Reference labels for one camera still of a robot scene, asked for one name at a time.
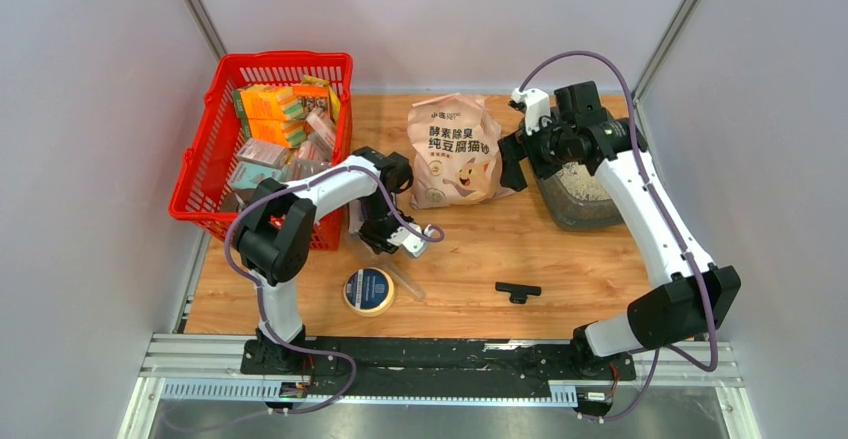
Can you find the red plastic basket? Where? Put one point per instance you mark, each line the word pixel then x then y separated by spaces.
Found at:
pixel 202 184

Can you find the grey pink box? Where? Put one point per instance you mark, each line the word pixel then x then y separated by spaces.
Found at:
pixel 263 153

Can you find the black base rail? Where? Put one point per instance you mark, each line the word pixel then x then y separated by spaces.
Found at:
pixel 430 367

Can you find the orange green sponge pack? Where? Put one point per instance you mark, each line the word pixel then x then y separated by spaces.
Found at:
pixel 270 102

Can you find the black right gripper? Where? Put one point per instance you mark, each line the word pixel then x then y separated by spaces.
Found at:
pixel 512 151

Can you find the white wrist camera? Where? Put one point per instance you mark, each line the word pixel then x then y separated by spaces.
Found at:
pixel 414 240
pixel 535 104

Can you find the black T-shaped bracket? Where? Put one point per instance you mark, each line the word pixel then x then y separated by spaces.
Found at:
pixel 518 293

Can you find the dark grey litter box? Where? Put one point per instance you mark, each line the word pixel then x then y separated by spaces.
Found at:
pixel 575 200

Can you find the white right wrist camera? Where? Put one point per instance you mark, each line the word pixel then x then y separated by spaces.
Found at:
pixel 535 104

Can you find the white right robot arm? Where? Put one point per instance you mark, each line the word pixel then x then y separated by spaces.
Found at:
pixel 690 294

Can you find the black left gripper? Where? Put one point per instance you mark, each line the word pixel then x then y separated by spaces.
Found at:
pixel 377 240

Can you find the white red wrapped pack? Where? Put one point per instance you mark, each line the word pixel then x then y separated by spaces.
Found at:
pixel 321 123

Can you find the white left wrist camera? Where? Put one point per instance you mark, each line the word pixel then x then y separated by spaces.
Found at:
pixel 414 240

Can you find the tape roll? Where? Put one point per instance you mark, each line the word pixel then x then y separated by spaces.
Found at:
pixel 369 292

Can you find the yellow orange snack pack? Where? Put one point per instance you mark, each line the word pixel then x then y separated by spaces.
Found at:
pixel 313 92

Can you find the clear plastic scoop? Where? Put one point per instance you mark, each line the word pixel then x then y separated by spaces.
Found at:
pixel 385 262

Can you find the teal box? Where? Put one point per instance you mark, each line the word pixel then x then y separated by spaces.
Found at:
pixel 247 176

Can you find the pink cat litter bag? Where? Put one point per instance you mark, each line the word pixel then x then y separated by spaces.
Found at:
pixel 457 157

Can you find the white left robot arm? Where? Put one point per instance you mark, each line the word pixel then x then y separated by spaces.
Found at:
pixel 273 234

